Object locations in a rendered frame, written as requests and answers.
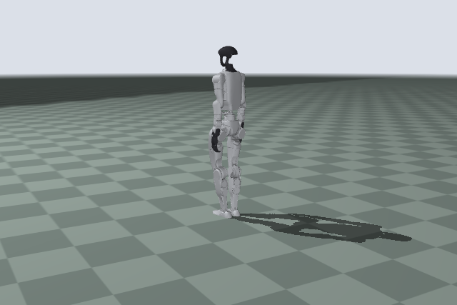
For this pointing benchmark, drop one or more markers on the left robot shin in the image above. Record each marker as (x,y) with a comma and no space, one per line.
(221,186)

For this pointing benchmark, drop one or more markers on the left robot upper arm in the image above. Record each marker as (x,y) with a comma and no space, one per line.
(218,82)

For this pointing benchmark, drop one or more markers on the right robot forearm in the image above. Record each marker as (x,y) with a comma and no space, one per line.
(241,113)

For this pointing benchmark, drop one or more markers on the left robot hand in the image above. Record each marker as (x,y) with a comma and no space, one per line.
(214,140)

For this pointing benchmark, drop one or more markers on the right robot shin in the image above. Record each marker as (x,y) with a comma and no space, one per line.
(234,185)

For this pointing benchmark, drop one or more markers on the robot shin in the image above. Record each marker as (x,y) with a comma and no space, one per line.
(234,185)
(221,186)

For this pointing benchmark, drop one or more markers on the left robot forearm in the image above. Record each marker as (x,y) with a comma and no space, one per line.
(217,116)

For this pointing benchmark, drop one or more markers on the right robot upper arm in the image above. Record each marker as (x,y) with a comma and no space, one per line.
(243,89)

